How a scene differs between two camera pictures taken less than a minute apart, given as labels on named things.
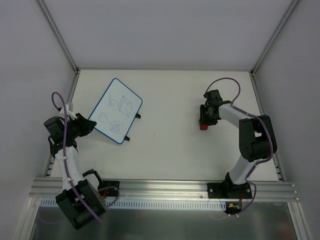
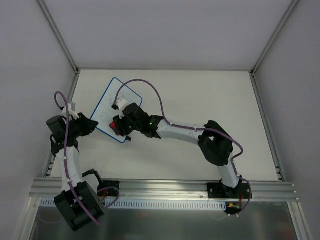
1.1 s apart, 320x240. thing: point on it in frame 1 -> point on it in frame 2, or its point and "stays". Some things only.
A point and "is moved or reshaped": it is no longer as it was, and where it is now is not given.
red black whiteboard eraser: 203,127 is moved or reshaped
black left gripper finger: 85,122 stays
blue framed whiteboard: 116,111 stays
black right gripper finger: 211,121 -> 119,132
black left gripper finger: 82,131 stays
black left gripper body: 80,125 stays
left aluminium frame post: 44,7 stays
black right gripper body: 204,117 -> 122,125
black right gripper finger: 202,118 -> 117,119
